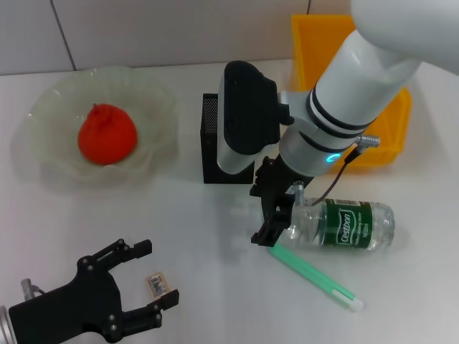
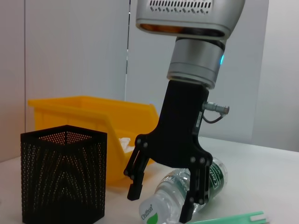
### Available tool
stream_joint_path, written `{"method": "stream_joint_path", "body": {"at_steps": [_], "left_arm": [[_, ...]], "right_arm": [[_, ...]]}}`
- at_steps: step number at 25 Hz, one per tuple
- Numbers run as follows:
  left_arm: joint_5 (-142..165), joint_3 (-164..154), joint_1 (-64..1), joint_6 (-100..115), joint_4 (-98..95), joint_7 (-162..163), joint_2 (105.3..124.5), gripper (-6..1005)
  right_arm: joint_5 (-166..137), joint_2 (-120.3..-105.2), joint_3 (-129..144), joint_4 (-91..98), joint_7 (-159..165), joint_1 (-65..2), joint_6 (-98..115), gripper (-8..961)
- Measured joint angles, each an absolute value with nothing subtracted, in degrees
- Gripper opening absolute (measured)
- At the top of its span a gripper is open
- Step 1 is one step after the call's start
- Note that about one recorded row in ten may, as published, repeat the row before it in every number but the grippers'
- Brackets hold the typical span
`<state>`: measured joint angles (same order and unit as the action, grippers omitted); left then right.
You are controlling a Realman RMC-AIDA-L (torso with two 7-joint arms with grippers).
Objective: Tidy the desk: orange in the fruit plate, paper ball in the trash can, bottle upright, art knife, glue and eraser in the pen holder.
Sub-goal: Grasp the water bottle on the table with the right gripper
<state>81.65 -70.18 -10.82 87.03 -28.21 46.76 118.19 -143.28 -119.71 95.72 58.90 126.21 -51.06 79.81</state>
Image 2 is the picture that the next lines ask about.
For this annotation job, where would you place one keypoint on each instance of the clear green-label water bottle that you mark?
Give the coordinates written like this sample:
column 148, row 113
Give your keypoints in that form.
column 168, row 193

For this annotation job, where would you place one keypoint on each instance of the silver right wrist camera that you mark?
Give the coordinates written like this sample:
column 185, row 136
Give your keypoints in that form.
column 187, row 16

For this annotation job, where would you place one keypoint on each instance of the white paper ball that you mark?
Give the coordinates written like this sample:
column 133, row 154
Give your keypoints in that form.
column 126, row 144

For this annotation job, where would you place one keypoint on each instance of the mint green pen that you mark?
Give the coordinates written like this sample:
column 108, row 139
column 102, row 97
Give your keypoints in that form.
column 233, row 218

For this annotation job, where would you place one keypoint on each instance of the black mesh pen holder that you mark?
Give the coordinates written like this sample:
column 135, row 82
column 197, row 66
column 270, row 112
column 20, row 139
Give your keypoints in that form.
column 63, row 182

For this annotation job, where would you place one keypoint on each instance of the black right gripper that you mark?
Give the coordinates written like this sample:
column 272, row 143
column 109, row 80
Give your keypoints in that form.
column 180, row 130

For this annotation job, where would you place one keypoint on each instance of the yellow plastic bin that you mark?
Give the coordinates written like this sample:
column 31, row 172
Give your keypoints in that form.
column 93, row 116

